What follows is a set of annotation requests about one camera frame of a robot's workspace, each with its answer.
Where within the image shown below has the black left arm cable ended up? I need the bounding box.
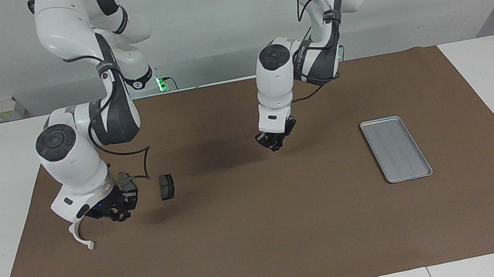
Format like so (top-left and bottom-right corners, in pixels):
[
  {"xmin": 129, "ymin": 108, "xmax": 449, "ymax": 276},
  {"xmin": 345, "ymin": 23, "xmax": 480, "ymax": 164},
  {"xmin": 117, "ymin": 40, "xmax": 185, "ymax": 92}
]
[{"xmin": 274, "ymin": 0, "xmax": 357, "ymax": 104}]

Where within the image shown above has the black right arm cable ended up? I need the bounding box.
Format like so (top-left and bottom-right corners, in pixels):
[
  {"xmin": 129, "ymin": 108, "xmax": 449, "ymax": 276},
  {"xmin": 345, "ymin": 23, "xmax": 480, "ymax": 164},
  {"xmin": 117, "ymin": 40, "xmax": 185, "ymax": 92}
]
[{"xmin": 60, "ymin": 44, "xmax": 157, "ymax": 192}]

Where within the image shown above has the silver metal tray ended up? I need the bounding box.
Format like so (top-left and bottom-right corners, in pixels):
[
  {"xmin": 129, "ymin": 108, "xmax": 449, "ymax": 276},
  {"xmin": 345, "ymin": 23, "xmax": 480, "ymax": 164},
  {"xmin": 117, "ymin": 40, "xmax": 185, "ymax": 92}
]
[{"xmin": 358, "ymin": 111, "xmax": 434, "ymax": 188}]

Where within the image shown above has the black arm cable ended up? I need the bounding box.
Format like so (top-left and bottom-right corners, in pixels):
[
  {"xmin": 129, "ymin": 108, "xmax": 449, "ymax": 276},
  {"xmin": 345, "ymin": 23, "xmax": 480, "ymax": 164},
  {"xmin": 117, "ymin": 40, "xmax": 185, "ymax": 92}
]
[
  {"xmin": 274, "ymin": 0, "xmax": 357, "ymax": 104},
  {"xmin": 60, "ymin": 44, "xmax": 157, "ymax": 192}
]

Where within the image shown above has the short dark brake pad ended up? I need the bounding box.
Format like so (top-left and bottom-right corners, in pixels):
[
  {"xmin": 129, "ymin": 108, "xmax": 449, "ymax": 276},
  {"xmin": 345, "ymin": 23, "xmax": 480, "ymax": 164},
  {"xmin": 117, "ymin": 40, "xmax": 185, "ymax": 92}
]
[{"xmin": 158, "ymin": 172, "xmax": 178, "ymax": 202}]

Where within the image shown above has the white semicircular plastic bracket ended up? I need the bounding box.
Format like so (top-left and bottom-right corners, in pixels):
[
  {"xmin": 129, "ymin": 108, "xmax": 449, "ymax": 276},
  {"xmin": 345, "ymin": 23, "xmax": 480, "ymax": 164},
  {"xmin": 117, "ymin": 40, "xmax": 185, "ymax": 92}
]
[{"xmin": 67, "ymin": 219, "xmax": 96, "ymax": 255}]

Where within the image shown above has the brown table mat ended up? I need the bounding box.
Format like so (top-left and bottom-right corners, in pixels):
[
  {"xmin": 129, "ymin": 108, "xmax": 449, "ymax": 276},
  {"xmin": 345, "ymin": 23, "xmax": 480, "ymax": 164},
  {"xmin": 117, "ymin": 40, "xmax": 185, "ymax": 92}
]
[{"xmin": 0, "ymin": 33, "xmax": 494, "ymax": 277}]

